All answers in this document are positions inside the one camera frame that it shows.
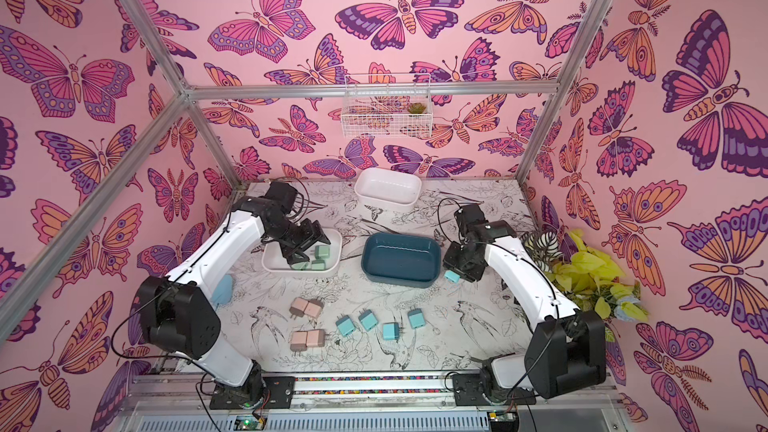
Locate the pink plug lower left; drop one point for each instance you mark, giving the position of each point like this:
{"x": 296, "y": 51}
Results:
{"x": 298, "y": 341}

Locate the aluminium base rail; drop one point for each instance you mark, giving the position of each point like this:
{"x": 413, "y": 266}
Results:
{"x": 373, "y": 401}

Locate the pink plug upper left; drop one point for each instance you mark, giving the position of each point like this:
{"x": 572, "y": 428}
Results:
{"x": 297, "y": 307}

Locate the white storage box front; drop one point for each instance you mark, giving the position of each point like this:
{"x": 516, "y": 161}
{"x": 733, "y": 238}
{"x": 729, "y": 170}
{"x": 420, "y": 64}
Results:
{"x": 273, "y": 261}

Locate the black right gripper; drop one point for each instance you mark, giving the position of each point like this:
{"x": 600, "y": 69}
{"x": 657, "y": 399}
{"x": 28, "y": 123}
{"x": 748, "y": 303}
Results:
{"x": 459, "y": 258}

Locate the white wire wall basket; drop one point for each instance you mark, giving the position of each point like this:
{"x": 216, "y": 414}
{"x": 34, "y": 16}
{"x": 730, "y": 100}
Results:
{"x": 385, "y": 116}

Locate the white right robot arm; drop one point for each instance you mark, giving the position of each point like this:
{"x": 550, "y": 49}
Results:
{"x": 567, "y": 351}

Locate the aluminium frame top bar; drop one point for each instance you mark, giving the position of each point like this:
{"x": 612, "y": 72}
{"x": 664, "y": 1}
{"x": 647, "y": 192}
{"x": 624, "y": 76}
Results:
{"x": 341, "y": 90}

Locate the dark teal storage box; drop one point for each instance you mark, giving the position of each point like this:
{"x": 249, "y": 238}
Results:
{"x": 401, "y": 260}

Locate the aluminium frame left beam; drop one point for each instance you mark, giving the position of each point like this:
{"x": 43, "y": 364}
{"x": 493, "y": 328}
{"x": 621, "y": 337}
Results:
{"x": 46, "y": 265}

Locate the aluminium frame post left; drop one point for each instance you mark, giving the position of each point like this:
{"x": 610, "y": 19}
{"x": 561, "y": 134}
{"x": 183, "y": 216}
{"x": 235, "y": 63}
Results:
{"x": 182, "y": 90}

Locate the pink plug upper right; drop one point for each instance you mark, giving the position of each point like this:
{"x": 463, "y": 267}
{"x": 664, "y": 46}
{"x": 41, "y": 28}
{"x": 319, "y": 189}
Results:
{"x": 313, "y": 309}

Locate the white storage box rear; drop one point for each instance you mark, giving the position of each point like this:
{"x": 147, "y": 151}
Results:
{"x": 387, "y": 189}

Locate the blue plug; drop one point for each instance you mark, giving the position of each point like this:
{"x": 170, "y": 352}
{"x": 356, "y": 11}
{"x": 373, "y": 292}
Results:
{"x": 390, "y": 331}
{"x": 368, "y": 320}
{"x": 452, "y": 276}
{"x": 345, "y": 326}
{"x": 416, "y": 318}

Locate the aluminium frame post right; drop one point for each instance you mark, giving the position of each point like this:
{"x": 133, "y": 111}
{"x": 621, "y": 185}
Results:
{"x": 597, "y": 11}

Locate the small green succulent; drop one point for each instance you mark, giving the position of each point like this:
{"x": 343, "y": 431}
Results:
{"x": 417, "y": 108}

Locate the pink plug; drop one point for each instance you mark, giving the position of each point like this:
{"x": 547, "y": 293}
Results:
{"x": 315, "y": 338}
{"x": 298, "y": 341}
{"x": 297, "y": 307}
{"x": 313, "y": 309}

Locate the aluminium frame post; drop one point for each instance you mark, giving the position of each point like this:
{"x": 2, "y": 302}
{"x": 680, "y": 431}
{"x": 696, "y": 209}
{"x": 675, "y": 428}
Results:
{"x": 597, "y": 11}
{"x": 182, "y": 90}

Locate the pink plug lower right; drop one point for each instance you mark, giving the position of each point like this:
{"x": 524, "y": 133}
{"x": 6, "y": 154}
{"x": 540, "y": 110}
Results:
{"x": 315, "y": 338}

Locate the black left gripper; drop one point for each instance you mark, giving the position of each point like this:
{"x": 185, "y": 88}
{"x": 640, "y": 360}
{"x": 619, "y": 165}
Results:
{"x": 314, "y": 235}

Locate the white storage box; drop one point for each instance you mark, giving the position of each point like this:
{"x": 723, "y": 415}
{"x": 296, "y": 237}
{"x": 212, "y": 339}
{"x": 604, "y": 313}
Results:
{"x": 273, "y": 261}
{"x": 387, "y": 189}

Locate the potted green plant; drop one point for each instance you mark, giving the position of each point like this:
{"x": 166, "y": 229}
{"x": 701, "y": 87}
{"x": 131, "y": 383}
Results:
{"x": 588, "y": 276}

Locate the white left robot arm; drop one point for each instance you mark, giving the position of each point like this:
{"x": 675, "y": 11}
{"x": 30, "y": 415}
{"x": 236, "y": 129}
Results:
{"x": 177, "y": 313}

